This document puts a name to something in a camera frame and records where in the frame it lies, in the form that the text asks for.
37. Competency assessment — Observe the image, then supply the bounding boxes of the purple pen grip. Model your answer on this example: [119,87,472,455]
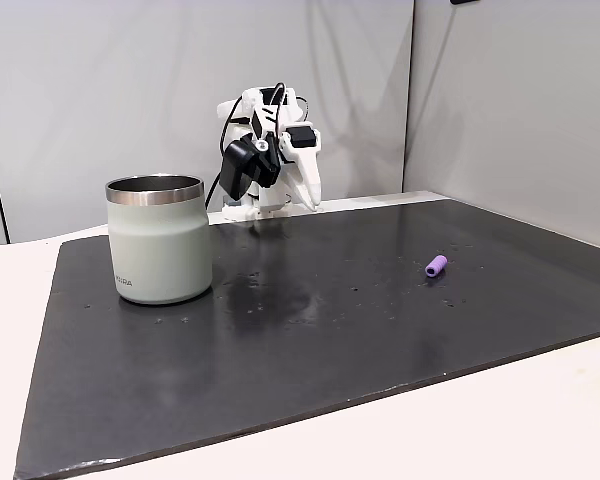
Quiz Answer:
[424,254,449,278]

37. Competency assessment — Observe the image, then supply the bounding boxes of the sage green steel cup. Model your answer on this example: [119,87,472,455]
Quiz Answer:
[104,173,214,306]

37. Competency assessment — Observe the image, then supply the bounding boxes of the black table mat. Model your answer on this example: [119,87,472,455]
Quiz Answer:
[13,192,600,480]

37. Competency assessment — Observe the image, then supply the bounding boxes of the black camera box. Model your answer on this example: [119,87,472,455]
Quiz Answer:
[218,138,282,202]

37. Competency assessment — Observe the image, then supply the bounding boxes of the black cable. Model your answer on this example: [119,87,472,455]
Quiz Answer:
[204,81,309,209]

